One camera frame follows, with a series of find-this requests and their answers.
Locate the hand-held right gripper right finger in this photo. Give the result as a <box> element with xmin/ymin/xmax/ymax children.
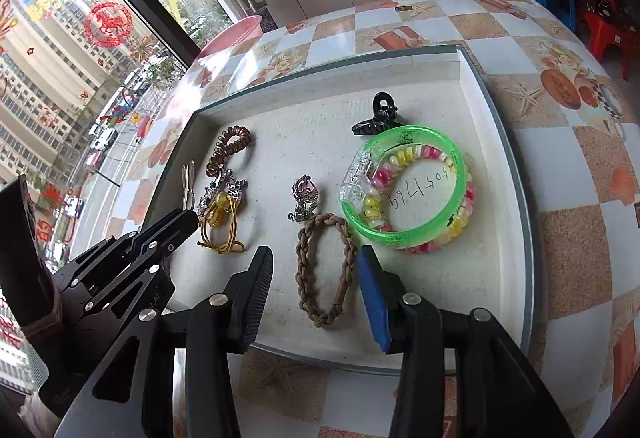
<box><xmin>357</xmin><ymin>245</ymin><xmax>573</xmax><ymax>438</ymax></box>

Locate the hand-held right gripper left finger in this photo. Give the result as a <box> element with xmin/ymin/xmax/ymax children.
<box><xmin>52</xmin><ymin>245</ymin><xmax>274</xmax><ymax>438</ymax></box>

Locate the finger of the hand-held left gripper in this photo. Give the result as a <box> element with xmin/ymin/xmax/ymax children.
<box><xmin>125</xmin><ymin>209</ymin><xmax>199</xmax><ymax>249</ymax></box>
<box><xmin>145</xmin><ymin>222</ymin><xmax>198</xmax><ymax>269</ymax></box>

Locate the gold hair clip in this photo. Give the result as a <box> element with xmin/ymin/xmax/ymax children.
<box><xmin>181</xmin><ymin>161</ymin><xmax>196</xmax><ymax>210</ymax></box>

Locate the yellow elastic flower hair tie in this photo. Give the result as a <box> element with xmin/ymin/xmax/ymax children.
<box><xmin>198</xmin><ymin>192</ymin><xmax>247</xmax><ymax>255</ymax></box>

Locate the brown braided hair tie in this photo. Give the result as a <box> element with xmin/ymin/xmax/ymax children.
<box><xmin>295</xmin><ymin>213</ymin><xmax>360</xmax><ymax>326</ymax></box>

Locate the silver rhinestone hair clip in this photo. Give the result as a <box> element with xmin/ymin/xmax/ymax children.
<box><xmin>197</xmin><ymin>169</ymin><xmax>248</xmax><ymax>219</ymax></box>

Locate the pink crystal hair claw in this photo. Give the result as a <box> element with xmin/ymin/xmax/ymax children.
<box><xmin>288</xmin><ymin>175</ymin><xmax>321</xmax><ymax>223</ymax></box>

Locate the pink yellow spiral hair tie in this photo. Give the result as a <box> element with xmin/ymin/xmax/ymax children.
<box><xmin>364</xmin><ymin>144</ymin><xmax>476</xmax><ymax>254</ymax></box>

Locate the shallow teal cardboard box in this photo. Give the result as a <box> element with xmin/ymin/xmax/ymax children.
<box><xmin>142</xmin><ymin>44</ymin><xmax>541</xmax><ymax>376</ymax></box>

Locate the green translucent bangle bracelet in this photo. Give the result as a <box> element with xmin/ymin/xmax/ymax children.
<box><xmin>340</xmin><ymin>125</ymin><xmax>467</xmax><ymax>242</ymax></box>

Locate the black hair claw clip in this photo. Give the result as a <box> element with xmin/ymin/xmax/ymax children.
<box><xmin>351</xmin><ymin>92</ymin><xmax>402</xmax><ymax>137</ymax></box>

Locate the pink plastic basin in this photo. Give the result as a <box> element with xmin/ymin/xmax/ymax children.
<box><xmin>192</xmin><ymin>15</ymin><xmax>263</xmax><ymax>62</ymax></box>

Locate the red round window decal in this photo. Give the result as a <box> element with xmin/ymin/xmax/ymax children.
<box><xmin>82</xmin><ymin>2</ymin><xmax>133</xmax><ymax>50</ymax></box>

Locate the checkered printed tablecloth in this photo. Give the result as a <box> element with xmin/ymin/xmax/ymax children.
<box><xmin>105</xmin><ymin>0</ymin><xmax>640</xmax><ymax>438</ymax></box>

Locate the red plastic stool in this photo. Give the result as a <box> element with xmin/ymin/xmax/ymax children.
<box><xmin>577</xmin><ymin>0</ymin><xmax>640</xmax><ymax>82</ymax></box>

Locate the brown spiral hair tie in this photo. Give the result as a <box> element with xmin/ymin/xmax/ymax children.
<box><xmin>206</xmin><ymin>125</ymin><xmax>252</xmax><ymax>178</ymax></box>

